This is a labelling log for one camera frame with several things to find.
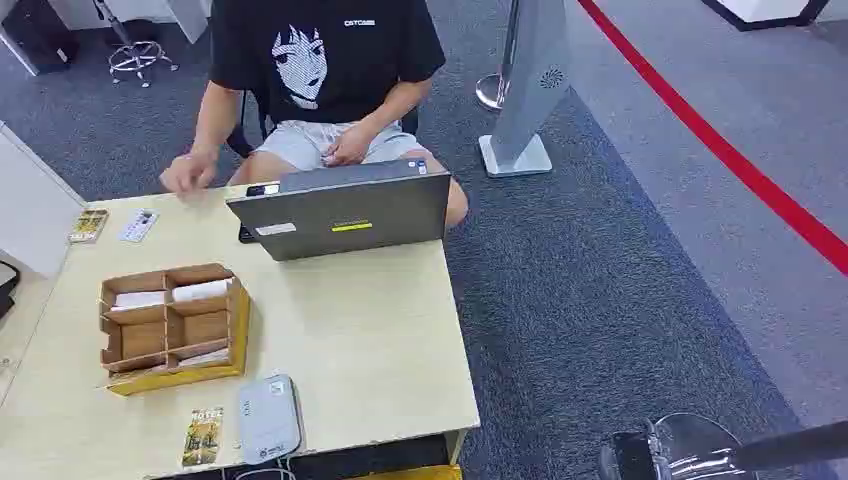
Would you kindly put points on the grey card reader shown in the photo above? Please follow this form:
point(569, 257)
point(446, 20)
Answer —
point(268, 418)

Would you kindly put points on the white card stack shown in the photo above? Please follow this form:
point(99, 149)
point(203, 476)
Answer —
point(138, 300)
point(205, 358)
point(201, 290)

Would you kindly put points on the yellow box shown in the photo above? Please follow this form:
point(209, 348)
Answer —
point(411, 474)

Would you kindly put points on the grey laptop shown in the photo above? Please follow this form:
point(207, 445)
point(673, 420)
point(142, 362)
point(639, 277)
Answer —
point(344, 212)

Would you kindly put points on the black box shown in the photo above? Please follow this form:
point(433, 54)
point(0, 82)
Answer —
point(36, 33)

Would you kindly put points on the white printed card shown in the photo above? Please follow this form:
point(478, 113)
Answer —
point(139, 225)

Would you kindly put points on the yellow hotel card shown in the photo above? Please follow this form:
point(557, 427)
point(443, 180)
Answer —
point(88, 226)
point(203, 437)

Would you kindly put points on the black seat edge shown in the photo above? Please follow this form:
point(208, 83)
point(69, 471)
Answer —
point(6, 285)

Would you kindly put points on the person's hand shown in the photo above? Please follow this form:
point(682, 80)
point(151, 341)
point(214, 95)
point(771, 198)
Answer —
point(348, 146)
point(189, 172)

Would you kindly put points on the chrome stool base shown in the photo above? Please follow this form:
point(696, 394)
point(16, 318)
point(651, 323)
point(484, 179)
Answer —
point(136, 56)

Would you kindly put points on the white desk panel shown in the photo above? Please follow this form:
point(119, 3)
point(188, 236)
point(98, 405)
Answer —
point(179, 16)

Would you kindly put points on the red barrier belt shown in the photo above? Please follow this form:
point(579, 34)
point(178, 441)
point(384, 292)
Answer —
point(715, 140)

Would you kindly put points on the person's left hand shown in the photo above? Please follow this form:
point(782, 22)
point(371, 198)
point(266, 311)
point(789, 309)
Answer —
point(348, 146)

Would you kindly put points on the person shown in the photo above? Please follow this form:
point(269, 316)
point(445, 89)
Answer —
point(331, 66)

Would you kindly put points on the grey kiosk stand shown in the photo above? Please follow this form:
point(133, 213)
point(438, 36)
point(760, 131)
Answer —
point(530, 79)

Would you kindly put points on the black robot foot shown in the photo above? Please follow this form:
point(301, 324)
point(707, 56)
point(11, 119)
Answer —
point(629, 458)

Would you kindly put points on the person's right hand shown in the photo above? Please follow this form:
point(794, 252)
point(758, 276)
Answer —
point(189, 172)

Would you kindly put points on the white platform with black rim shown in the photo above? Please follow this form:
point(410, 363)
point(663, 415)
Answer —
point(762, 8)

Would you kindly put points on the wooden divided card box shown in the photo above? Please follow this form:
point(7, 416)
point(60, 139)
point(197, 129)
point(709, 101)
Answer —
point(142, 341)

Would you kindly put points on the white cabinet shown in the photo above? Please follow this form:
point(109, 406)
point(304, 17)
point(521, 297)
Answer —
point(33, 205)

